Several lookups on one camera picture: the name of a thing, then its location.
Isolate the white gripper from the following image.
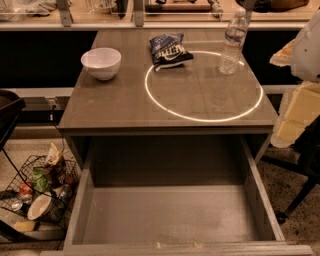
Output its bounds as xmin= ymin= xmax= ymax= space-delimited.
xmin=269 ymin=10 xmax=320 ymax=148

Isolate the clear plastic water bottle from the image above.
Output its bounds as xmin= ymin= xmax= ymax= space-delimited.
xmin=218 ymin=7 xmax=248 ymax=75

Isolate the grey cabinet with top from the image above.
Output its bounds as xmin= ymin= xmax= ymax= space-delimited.
xmin=57 ymin=29 xmax=279 ymax=168

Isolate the open grey top drawer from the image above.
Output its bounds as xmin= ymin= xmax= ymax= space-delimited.
xmin=63 ymin=135 xmax=312 ymax=256

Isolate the black chair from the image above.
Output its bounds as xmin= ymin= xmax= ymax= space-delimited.
xmin=261 ymin=116 xmax=320 ymax=224

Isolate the blue chip bag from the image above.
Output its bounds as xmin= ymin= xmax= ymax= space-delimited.
xmin=149 ymin=33 xmax=193 ymax=71

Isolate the white ceramic bowl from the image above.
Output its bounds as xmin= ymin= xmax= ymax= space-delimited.
xmin=81 ymin=47 xmax=122 ymax=81

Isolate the brown snack bag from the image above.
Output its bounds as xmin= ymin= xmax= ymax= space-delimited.
xmin=43 ymin=143 xmax=66 ymax=188

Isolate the green snack bag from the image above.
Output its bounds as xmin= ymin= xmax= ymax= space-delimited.
xmin=31 ymin=167 xmax=50 ymax=193

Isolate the white bowl in basket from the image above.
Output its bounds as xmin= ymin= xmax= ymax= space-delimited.
xmin=27 ymin=192 xmax=52 ymax=220

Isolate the red soda can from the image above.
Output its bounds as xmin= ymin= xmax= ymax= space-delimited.
xmin=17 ymin=182 xmax=33 ymax=203

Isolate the yellow sponge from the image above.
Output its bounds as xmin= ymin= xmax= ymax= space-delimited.
xmin=14 ymin=220 xmax=36 ymax=232

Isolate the black power cable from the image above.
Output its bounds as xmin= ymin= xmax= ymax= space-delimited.
xmin=48 ymin=103 xmax=66 ymax=154

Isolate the black wire basket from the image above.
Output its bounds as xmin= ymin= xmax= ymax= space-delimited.
xmin=0 ymin=155 xmax=79 ymax=223

